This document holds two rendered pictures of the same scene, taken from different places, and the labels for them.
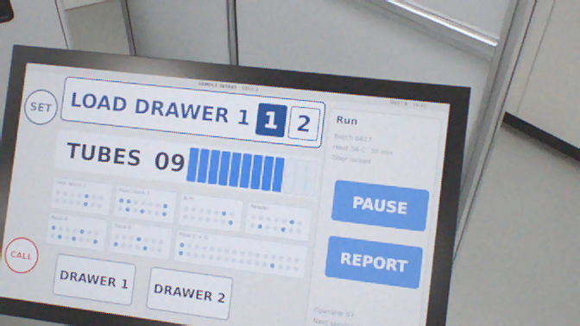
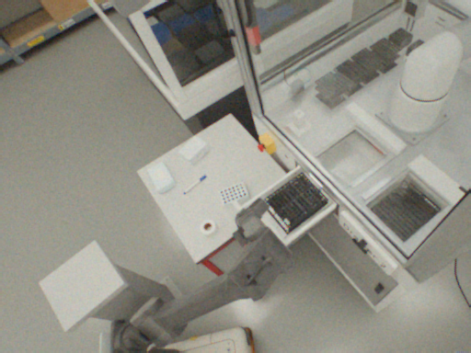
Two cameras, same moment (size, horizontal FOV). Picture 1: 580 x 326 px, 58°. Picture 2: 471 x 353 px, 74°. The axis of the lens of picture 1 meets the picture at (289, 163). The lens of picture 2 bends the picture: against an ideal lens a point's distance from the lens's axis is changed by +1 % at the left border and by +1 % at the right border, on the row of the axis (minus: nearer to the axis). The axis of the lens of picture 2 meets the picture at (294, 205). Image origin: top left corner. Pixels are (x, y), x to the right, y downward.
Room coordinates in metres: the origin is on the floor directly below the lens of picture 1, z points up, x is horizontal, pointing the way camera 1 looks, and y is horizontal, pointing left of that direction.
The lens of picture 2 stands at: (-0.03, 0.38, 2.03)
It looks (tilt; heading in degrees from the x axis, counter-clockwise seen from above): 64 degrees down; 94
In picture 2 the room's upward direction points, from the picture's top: 10 degrees counter-clockwise
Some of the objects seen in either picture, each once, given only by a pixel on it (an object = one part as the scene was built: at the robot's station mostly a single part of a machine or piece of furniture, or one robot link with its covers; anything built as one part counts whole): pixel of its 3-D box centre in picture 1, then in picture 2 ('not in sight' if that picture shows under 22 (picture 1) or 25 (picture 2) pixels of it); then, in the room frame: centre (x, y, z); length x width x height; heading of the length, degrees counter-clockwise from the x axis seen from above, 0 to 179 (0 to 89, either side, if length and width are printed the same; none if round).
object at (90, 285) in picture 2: not in sight; (130, 297); (-1.03, 0.76, 0.38); 0.30 x 0.30 x 0.76; 38
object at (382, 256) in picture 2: not in sight; (365, 242); (0.19, 0.76, 0.87); 0.29 x 0.02 x 0.11; 122
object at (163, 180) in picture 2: not in sight; (161, 176); (-0.71, 1.24, 0.78); 0.15 x 0.10 x 0.04; 118
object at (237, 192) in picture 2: not in sight; (234, 195); (-0.35, 1.09, 0.78); 0.12 x 0.08 x 0.04; 18
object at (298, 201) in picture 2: not in sight; (294, 203); (-0.07, 0.97, 0.87); 0.22 x 0.18 x 0.06; 32
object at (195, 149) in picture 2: not in sight; (194, 150); (-0.55, 1.38, 0.79); 0.13 x 0.09 x 0.05; 47
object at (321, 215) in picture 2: not in sight; (296, 202); (-0.06, 0.97, 0.86); 0.40 x 0.26 x 0.06; 32
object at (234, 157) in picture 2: not in sight; (235, 210); (-0.45, 1.21, 0.38); 0.62 x 0.58 x 0.76; 122
